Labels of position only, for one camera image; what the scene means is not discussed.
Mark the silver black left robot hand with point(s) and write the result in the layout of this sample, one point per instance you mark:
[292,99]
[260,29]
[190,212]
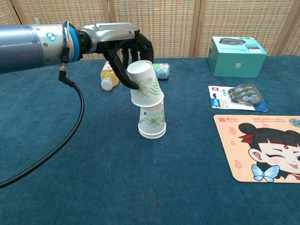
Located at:
[110,35]

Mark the paper cup green fern print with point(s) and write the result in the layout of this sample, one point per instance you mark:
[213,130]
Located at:
[145,79]

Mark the paper cup green flower print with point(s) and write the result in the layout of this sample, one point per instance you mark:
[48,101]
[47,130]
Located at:
[152,119]

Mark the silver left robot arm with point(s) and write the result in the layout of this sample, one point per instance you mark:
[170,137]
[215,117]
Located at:
[23,47]

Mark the yellow tea plastic bottle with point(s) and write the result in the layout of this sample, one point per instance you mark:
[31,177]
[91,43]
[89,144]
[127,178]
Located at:
[109,76]

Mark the blue drink can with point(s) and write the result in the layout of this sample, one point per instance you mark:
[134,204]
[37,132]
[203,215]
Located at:
[162,71]

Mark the woven bamboo folding screen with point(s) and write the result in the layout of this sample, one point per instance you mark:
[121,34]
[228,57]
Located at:
[173,25]

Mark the paper cup blue flower print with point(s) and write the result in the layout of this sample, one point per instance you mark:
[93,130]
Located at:
[152,137]

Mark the correction tape blister pack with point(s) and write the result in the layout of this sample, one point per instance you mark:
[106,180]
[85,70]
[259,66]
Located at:
[220,98]

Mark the teal speaker box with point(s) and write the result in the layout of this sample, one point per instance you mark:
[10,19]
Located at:
[236,63]

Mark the dark blue table cloth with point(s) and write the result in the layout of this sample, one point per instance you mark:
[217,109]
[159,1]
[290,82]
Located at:
[93,187]

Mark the cartoon girl mouse pad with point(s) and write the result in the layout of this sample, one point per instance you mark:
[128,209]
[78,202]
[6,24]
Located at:
[241,150]

